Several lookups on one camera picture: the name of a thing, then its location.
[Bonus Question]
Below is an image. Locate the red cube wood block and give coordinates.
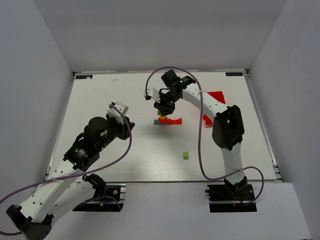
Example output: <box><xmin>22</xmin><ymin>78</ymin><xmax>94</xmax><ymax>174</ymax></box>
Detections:
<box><xmin>158</xmin><ymin>118</ymin><xmax>168</xmax><ymax>124</ymax></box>

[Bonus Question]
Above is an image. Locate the red arch wood block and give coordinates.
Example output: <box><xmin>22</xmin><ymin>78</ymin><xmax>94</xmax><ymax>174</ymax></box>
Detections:
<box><xmin>167</xmin><ymin>118</ymin><xmax>183</xmax><ymax>125</ymax></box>

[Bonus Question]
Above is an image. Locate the red plastic bin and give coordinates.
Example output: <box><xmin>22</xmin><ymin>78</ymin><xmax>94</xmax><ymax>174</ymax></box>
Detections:
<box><xmin>202</xmin><ymin>91</ymin><xmax>226</xmax><ymax>127</ymax></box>

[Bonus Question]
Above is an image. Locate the green cube wood block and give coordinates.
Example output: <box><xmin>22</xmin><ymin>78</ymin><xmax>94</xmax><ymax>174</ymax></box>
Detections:
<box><xmin>182</xmin><ymin>151</ymin><xmax>189</xmax><ymax>160</ymax></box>

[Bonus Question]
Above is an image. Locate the red rectangular wood block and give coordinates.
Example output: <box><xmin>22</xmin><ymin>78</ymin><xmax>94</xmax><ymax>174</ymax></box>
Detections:
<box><xmin>158</xmin><ymin>119</ymin><xmax>168</xmax><ymax>125</ymax></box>

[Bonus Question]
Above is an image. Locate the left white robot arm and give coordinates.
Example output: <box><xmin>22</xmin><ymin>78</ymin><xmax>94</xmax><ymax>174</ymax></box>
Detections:
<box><xmin>6</xmin><ymin>109</ymin><xmax>135</xmax><ymax>240</ymax></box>

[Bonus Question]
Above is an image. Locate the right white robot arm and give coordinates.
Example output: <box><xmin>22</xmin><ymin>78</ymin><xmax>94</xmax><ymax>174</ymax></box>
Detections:
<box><xmin>144</xmin><ymin>69</ymin><xmax>248</xmax><ymax>198</ymax></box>

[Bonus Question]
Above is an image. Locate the left table corner label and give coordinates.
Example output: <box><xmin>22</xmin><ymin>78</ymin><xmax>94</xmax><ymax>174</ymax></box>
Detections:
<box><xmin>75</xmin><ymin>75</ymin><xmax>93</xmax><ymax>80</ymax></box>

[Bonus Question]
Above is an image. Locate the dark table corner label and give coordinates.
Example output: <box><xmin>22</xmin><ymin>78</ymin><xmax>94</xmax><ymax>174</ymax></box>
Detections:
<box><xmin>225</xmin><ymin>72</ymin><xmax>243</xmax><ymax>77</ymax></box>

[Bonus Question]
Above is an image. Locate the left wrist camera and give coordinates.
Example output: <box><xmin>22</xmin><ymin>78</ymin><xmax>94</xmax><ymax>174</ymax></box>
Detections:
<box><xmin>106</xmin><ymin>101</ymin><xmax>129</xmax><ymax>125</ymax></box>

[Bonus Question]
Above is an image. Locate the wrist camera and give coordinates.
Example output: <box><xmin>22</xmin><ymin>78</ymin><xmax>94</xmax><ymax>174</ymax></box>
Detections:
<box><xmin>143</xmin><ymin>87</ymin><xmax>160</xmax><ymax>103</ymax></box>
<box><xmin>106</xmin><ymin>101</ymin><xmax>129</xmax><ymax>125</ymax></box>

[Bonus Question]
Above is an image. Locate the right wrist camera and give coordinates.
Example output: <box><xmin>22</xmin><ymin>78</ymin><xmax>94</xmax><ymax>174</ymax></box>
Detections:
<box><xmin>143</xmin><ymin>87</ymin><xmax>160</xmax><ymax>103</ymax></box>

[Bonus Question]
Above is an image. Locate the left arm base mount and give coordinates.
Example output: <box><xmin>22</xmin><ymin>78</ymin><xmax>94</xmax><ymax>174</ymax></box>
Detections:
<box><xmin>72</xmin><ymin>173</ymin><xmax>126</xmax><ymax>212</ymax></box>

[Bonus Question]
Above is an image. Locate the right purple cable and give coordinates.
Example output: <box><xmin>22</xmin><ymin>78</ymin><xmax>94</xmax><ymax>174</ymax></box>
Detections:
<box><xmin>144</xmin><ymin>66</ymin><xmax>265</xmax><ymax>206</ymax></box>

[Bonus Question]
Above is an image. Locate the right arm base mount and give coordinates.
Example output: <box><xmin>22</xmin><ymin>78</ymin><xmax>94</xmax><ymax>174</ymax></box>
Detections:
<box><xmin>204</xmin><ymin>184</ymin><xmax>257</xmax><ymax>213</ymax></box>

